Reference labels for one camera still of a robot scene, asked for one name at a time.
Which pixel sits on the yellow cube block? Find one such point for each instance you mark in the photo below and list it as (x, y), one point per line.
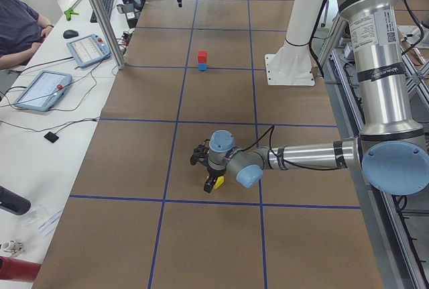
(219, 182)

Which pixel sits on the red cube block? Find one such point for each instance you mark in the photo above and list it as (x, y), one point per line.
(202, 56)

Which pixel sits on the blue cube block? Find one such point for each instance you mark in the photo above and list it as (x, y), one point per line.
(202, 67)

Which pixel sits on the black keyboard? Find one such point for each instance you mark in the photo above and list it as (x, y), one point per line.
(108, 7)

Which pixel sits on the far teach pendant tablet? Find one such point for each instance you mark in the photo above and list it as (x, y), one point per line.
(88, 50)

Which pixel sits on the teach pendant tablet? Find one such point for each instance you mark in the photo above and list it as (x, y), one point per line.
(88, 50)
(44, 91)

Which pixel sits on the green spring clamp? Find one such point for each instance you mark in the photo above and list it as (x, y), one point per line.
(69, 13)

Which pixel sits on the black computer mouse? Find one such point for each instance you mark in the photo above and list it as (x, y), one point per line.
(68, 34)

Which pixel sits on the seated person in navy shirt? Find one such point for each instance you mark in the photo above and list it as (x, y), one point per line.
(23, 31)

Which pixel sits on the small black square pad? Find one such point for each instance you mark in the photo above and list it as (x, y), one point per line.
(51, 137)

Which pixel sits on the near teach pendant tablet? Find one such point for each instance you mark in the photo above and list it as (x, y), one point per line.
(44, 91)

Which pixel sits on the red cylinder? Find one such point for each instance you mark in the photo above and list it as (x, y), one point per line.
(18, 270)

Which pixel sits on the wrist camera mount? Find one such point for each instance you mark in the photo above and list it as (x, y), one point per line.
(200, 154)

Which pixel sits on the aluminium frame post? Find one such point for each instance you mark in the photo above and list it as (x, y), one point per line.
(108, 32)

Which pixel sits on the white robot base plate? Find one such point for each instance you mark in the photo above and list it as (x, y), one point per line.
(289, 70)

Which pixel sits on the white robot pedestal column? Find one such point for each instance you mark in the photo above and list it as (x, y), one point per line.
(301, 24)

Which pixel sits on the black cylinder handle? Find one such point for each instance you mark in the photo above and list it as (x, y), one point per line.
(13, 203)

